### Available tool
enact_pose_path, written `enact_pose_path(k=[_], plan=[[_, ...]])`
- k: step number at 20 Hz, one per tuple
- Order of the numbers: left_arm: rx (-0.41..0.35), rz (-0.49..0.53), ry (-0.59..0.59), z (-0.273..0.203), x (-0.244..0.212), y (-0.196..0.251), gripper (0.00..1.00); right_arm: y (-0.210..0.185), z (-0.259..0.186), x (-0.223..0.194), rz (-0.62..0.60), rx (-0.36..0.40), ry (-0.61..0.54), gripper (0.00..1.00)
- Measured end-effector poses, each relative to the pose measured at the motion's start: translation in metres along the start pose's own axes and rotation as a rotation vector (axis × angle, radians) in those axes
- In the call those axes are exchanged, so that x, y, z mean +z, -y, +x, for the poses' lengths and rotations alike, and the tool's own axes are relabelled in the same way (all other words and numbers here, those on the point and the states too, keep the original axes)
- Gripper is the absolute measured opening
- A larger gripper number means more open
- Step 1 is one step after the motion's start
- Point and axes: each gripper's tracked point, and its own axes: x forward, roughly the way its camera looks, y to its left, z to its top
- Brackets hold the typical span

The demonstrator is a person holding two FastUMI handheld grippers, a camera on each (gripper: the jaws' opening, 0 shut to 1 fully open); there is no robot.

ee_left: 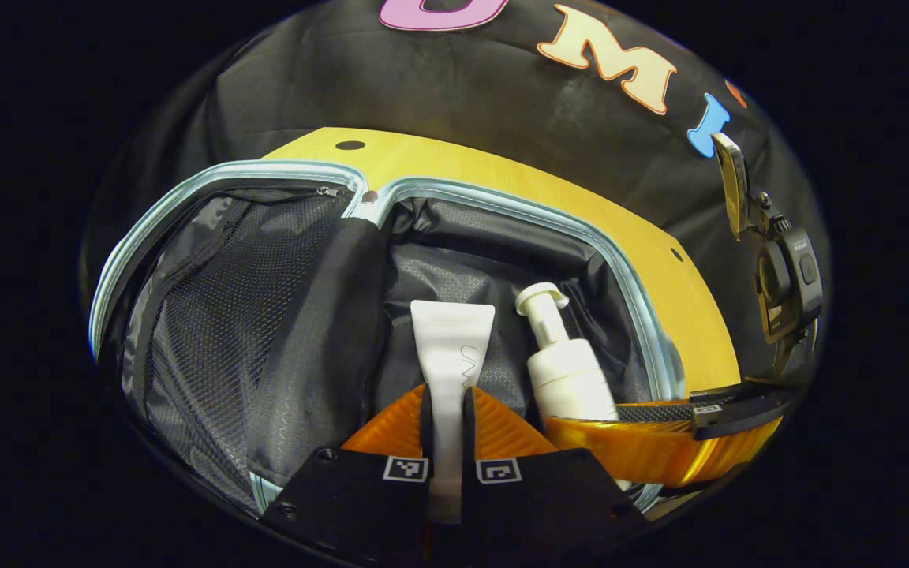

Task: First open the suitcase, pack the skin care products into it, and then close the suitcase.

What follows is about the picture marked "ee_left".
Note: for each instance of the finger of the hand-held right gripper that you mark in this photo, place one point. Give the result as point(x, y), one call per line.
point(738, 414)

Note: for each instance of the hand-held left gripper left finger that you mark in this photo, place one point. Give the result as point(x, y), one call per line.
point(360, 505)

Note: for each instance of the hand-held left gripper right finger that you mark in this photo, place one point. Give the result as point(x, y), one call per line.
point(533, 505)

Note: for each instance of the white pump bottle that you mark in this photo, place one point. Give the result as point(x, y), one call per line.
point(569, 379)

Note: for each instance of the white squeeze tube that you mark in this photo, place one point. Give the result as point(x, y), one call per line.
point(450, 355)

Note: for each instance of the light blue suitcase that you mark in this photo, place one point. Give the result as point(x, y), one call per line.
point(210, 315)

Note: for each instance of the black backdrop cloth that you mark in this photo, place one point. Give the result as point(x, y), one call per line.
point(462, 87)

